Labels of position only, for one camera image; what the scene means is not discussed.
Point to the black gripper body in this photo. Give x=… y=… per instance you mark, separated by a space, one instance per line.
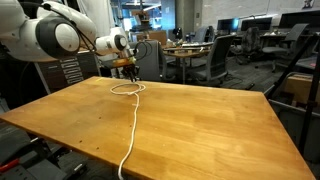
x=130 y=69

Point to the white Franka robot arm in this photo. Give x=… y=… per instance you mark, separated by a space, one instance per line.
x=43 y=36

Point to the grey padded office chair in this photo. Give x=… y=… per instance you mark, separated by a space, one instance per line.
x=153 y=63

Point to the small white tape piece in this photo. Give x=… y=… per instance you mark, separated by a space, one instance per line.
x=133 y=105

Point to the grey labelled drawer cabinet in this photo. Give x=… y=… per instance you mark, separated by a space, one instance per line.
x=71 y=71

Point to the cluttered wooden desk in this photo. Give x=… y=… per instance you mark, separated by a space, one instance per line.
x=186 y=51

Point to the grey mesh office chair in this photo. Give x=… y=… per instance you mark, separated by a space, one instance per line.
x=216 y=56

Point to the black computer monitor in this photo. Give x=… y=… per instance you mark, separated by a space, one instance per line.
x=300 y=19
x=226 y=25
x=256 y=23

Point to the dark office chair with jacket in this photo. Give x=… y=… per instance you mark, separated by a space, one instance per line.
x=250 y=40

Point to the grey bin with cardboard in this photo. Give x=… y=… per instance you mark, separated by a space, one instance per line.
x=290 y=123

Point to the black tripod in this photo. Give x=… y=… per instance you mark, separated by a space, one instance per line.
x=311 y=100

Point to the tan and green wrist camera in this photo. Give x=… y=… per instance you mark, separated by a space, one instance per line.
x=122 y=62

